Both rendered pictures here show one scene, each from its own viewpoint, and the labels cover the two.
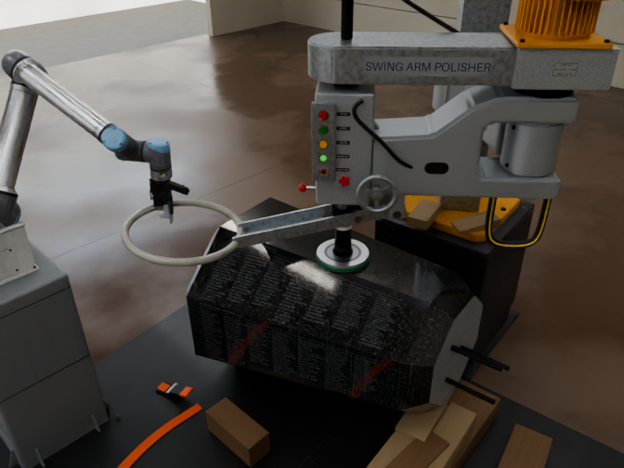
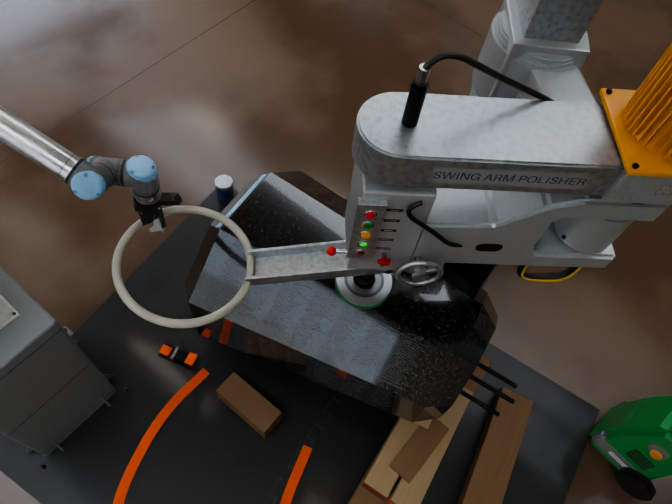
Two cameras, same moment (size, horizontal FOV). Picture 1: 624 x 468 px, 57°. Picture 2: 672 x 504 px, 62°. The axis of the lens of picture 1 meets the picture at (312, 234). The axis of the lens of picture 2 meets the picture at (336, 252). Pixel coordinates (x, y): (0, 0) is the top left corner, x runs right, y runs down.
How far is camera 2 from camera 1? 120 cm
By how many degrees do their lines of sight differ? 30
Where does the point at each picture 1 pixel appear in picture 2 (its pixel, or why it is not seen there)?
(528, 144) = (596, 232)
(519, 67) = (620, 186)
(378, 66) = (449, 175)
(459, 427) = (457, 409)
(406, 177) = (452, 252)
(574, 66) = not seen: outside the picture
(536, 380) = (520, 323)
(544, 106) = (629, 209)
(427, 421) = not seen: hidden behind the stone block
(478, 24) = (557, 14)
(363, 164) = (407, 245)
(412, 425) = not seen: hidden behind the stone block
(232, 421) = (244, 400)
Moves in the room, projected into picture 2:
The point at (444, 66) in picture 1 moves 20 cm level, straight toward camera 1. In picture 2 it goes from (530, 178) to (535, 246)
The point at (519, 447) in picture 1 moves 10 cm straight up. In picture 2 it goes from (505, 412) to (512, 407)
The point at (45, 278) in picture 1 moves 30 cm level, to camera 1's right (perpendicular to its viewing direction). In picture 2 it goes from (32, 329) to (122, 324)
